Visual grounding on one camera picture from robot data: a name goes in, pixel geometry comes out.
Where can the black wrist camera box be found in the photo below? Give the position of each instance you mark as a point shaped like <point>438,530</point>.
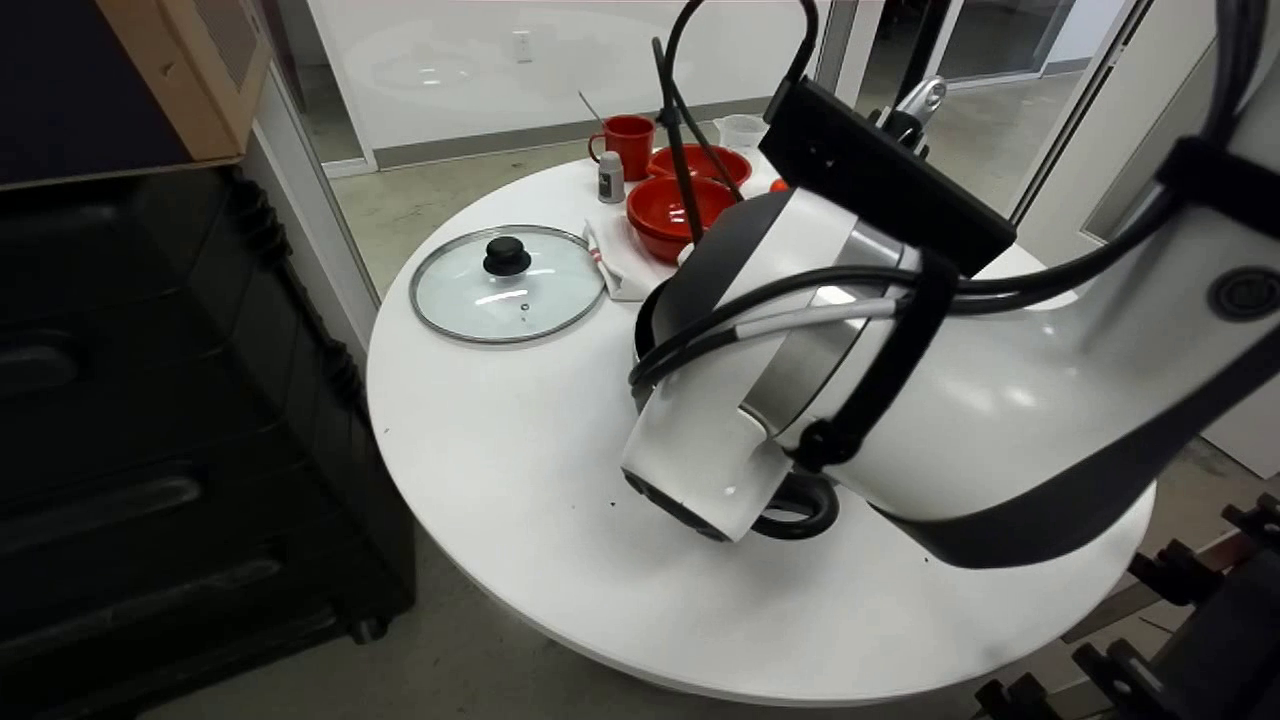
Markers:
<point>881,175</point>

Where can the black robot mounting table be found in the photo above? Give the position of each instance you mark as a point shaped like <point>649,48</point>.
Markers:
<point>1240,654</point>

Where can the small grey can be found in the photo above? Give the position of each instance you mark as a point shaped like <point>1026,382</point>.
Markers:
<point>609,178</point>

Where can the red bowl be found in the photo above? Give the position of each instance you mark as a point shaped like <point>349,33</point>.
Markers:
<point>662,220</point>
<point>715,162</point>

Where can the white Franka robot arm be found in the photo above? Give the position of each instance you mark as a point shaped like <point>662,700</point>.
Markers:
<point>1040,403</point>

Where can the black cooking pot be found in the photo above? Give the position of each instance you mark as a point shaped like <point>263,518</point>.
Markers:
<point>802,515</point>

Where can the red mug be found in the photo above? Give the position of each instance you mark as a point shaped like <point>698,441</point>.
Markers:
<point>628,145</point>

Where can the glass lid black knob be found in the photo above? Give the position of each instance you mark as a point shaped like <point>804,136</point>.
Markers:
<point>506,284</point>

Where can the white red packet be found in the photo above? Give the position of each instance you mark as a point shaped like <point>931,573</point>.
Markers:
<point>606,262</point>

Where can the black camera stand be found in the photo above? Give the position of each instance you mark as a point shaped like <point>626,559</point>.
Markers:
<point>921,41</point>

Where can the black drawer cabinet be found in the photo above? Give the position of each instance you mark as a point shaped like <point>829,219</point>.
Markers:
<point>175,427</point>

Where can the clear plastic measuring cup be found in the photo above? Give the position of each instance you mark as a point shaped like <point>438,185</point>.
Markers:
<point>740,129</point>

